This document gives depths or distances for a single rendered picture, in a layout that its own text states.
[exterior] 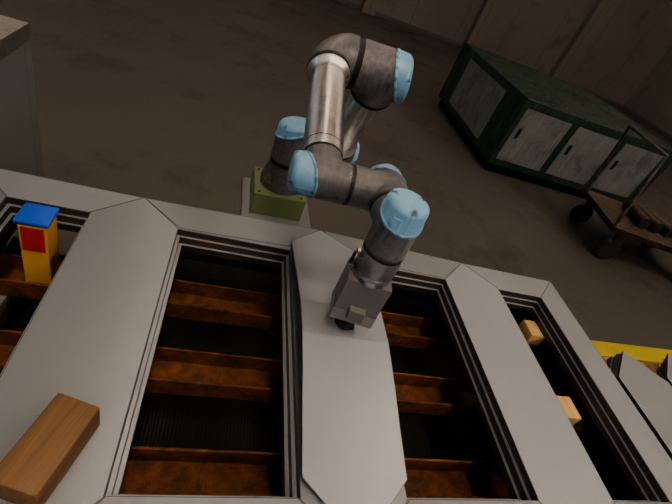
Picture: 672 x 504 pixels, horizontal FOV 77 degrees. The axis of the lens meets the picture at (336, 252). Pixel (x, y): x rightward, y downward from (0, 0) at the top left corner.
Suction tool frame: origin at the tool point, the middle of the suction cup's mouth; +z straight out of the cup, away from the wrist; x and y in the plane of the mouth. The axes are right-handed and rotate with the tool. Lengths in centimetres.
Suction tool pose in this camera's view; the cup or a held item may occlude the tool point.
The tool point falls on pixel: (342, 325)
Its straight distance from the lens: 86.9
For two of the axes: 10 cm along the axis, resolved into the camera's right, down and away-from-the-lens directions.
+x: 0.8, -6.1, 7.9
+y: 9.4, 3.1, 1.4
